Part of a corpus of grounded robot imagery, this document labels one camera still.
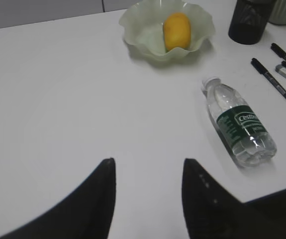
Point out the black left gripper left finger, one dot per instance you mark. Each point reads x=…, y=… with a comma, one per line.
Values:
x=84, y=214

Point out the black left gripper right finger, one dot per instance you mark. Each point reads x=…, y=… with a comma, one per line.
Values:
x=211, y=212

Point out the clear water bottle green label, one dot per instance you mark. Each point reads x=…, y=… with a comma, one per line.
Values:
x=245, y=135

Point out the yellow mango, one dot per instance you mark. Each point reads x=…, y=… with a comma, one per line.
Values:
x=177, y=31

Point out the black mesh pen holder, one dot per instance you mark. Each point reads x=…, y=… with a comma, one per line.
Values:
x=249, y=20

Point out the frosted wavy glass plate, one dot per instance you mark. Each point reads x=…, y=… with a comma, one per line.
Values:
x=143, y=25

